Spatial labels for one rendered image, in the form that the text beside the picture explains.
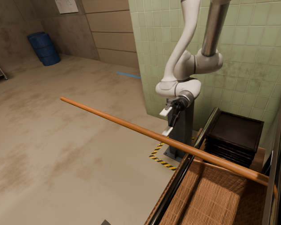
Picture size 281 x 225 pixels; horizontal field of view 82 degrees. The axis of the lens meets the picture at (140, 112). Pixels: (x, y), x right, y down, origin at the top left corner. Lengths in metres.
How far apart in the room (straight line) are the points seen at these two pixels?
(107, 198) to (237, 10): 2.11
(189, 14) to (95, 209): 1.88
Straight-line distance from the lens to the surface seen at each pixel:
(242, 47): 1.73
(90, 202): 2.06
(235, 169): 0.66
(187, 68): 1.38
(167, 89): 1.03
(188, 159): 0.69
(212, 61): 1.36
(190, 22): 0.99
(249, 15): 1.67
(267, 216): 0.38
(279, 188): 0.39
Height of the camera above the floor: 1.74
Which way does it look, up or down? 38 degrees down
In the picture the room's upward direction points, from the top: 11 degrees counter-clockwise
